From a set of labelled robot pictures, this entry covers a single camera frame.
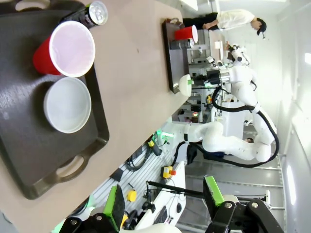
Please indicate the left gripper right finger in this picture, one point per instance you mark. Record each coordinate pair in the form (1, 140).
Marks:
(213, 194)

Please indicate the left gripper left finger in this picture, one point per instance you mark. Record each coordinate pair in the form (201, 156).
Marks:
(114, 206)

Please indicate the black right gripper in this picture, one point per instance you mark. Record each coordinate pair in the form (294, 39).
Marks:
(213, 77)

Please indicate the white bowl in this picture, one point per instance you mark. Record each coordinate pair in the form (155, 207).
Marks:
(185, 85)
(68, 104)

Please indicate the black Pepsi can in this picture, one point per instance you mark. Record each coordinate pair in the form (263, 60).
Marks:
(97, 12)
(181, 44)

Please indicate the red plastic cup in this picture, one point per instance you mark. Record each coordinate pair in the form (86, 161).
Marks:
(73, 48)
(184, 33)

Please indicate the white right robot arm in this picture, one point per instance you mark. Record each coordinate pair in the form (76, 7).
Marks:
(230, 143)

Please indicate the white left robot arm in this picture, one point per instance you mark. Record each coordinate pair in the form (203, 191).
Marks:
(160, 228)

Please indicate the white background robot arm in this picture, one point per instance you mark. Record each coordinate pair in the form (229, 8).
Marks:
(239, 57)

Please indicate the yellow round device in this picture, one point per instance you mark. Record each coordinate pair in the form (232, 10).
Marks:
(132, 195)

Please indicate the brown serving tray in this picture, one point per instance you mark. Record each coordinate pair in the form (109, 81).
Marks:
(176, 60)
(24, 136)

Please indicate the black computer mouse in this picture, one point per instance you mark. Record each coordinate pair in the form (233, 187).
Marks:
(179, 206)

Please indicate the black rod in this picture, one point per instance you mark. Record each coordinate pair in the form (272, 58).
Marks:
(175, 188)

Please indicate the black keyboard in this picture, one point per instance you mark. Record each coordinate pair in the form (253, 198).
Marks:
(162, 214)

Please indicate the yellow emergency stop box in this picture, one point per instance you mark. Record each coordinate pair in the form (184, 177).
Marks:
(167, 171)

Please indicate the person with black cap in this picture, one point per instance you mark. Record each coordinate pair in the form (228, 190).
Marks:
(233, 20)

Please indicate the yellow black handheld controller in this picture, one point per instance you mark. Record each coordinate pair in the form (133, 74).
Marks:
(155, 146)

